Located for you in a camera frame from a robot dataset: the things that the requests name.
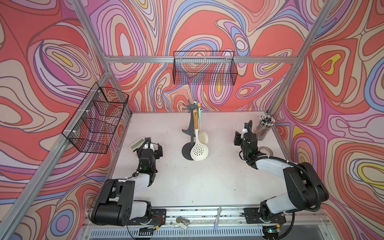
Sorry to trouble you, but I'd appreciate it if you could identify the black wire basket wall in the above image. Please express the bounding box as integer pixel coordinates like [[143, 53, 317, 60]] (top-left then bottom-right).
[[173, 50, 238, 86], [62, 83, 129, 154]]

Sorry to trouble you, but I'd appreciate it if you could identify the black wire basket left wall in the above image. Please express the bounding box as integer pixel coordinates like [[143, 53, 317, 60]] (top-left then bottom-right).
[[62, 83, 129, 154]]

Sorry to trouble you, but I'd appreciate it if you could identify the grey utensil rack stand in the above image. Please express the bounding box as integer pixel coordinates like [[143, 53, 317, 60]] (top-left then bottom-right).
[[182, 101, 198, 161]]

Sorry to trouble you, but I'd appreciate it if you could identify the roll of tape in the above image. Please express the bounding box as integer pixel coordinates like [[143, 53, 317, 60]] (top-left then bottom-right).
[[259, 147, 274, 157]]

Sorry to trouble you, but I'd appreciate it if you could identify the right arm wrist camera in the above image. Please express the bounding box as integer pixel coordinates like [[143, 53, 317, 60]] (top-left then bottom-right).
[[241, 123, 250, 140]]

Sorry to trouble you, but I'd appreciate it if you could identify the cream skimmer green handle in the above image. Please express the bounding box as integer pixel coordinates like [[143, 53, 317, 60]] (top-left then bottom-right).
[[198, 108, 209, 146]]

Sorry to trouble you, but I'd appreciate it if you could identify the black wire basket back wall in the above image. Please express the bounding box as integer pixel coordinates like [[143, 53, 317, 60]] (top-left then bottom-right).
[[173, 50, 238, 86]]

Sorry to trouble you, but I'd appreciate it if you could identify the pencil cup with pencils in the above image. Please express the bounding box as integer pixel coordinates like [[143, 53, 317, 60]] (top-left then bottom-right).
[[255, 114, 276, 141]]

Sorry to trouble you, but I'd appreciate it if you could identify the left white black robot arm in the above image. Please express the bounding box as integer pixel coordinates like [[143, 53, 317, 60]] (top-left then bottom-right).
[[90, 138, 163, 226]]

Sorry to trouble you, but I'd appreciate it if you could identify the small clip on rail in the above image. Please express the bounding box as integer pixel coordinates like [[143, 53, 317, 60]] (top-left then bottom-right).
[[176, 217, 191, 231]]

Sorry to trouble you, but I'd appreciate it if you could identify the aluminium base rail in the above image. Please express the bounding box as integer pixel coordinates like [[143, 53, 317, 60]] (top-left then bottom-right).
[[77, 205, 339, 240]]

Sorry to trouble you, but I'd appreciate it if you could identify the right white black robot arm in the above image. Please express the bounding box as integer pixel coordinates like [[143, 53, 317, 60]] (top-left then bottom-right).
[[234, 121, 329, 223]]

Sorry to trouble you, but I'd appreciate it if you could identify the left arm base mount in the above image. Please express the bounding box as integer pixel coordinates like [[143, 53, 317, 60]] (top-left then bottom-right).
[[128, 209, 167, 227]]

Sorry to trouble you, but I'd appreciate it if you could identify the pen on rail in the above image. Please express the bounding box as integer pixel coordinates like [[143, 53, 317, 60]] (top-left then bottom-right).
[[214, 207, 222, 231]]

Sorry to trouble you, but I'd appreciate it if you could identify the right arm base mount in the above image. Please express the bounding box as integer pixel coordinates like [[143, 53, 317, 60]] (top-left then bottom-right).
[[242, 207, 287, 225]]

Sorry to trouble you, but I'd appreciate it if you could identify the pink white calculator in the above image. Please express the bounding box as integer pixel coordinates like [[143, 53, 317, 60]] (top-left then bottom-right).
[[130, 138, 145, 152]]

